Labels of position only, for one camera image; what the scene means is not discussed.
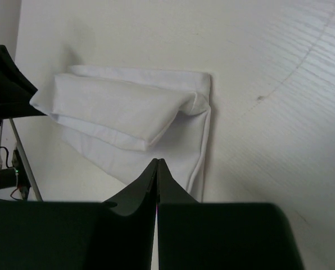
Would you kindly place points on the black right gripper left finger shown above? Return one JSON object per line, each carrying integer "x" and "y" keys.
{"x": 114, "y": 234}

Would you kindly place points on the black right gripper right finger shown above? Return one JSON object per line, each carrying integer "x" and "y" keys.
{"x": 243, "y": 235}

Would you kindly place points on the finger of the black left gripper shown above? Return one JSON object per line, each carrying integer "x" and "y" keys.
{"x": 16, "y": 90}

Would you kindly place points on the white fabric skirt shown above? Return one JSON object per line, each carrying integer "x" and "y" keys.
{"x": 121, "y": 118}

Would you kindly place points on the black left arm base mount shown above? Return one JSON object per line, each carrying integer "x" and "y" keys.
{"x": 15, "y": 176}

